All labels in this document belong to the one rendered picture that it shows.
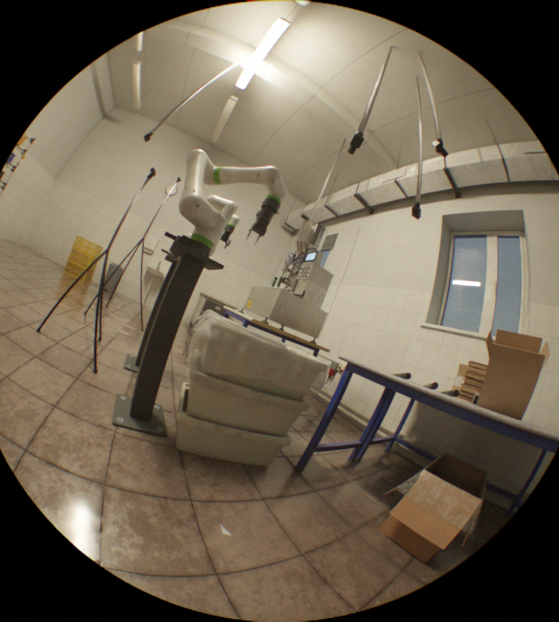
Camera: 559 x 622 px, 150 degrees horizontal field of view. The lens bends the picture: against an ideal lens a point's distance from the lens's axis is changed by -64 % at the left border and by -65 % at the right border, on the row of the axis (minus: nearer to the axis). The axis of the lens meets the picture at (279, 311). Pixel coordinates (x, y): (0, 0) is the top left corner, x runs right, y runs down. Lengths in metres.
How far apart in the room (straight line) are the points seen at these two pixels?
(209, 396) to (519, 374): 1.33
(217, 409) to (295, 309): 0.93
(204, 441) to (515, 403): 1.43
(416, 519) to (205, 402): 1.08
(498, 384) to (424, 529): 0.68
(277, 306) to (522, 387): 1.51
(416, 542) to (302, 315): 1.65
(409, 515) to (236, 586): 0.72
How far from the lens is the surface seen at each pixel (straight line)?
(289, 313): 1.56
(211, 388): 0.95
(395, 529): 1.27
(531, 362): 1.05
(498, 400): 1.15
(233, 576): 0.84
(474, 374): 1.52
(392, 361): 2.63
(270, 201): 1.17
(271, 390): 1.03
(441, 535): 1.13
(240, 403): 1.00
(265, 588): 0.86
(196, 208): 0.98
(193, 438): 1.10
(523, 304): 2.96
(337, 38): 3.88
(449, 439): 2.36
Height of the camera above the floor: 0.76
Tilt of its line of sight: 4 degrees up
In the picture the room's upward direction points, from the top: 23 degrees clockwise
